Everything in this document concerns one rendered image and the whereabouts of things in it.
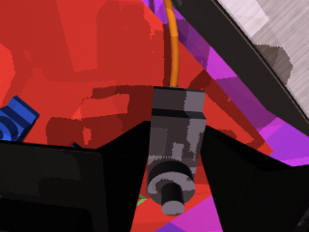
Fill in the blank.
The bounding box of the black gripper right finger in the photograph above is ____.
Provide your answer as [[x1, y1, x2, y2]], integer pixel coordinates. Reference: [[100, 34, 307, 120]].
[[200, 126, 309, 232]]

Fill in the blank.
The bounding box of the dark grey micro servo with orange cable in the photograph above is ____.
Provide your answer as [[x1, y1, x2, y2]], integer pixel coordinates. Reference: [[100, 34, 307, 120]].
[[146, 0, 207, 217]]

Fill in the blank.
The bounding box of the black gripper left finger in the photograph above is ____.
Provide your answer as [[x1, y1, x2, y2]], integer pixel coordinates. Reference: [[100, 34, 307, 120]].
[[0, 121, 151, 232]]

